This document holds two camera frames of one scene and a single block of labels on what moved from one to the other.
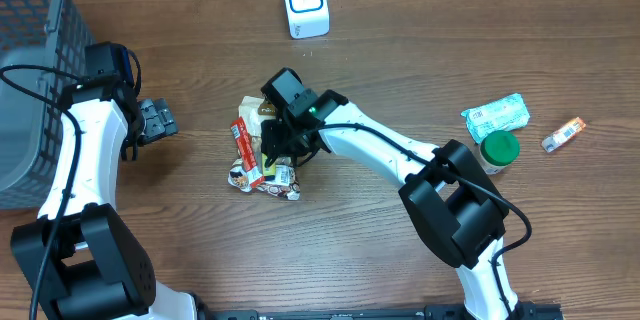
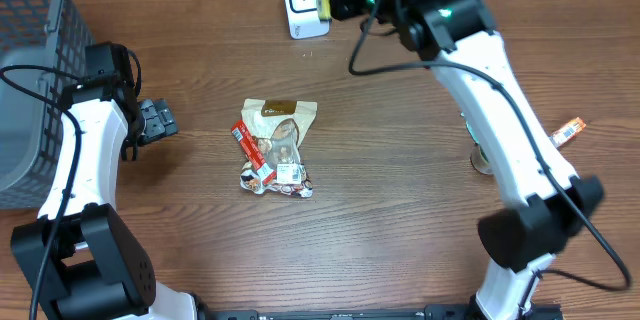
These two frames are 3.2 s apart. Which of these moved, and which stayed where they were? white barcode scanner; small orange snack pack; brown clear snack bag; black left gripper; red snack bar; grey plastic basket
Moved: brown clear snack bag; red snack bar
Stayed: white barcode scanner; grey plastic basket; small orange snack pack; black left gripper
